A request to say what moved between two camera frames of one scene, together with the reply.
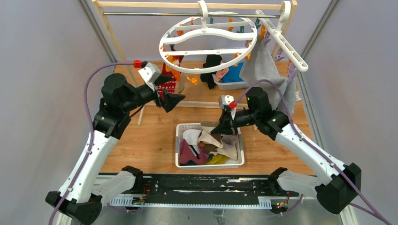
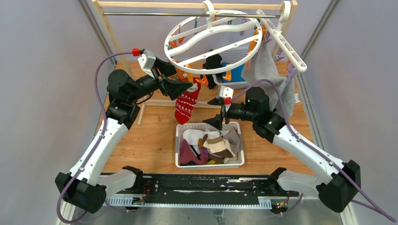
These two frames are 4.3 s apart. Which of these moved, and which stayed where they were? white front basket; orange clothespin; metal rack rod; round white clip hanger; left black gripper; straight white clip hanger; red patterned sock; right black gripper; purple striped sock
Moved: red patterned sock; right black gripper; round white clip hanger; left black gripper; orange clothespin
Stayed: purple striped sock; straight white clip hanger; white front basket; metal rack rod
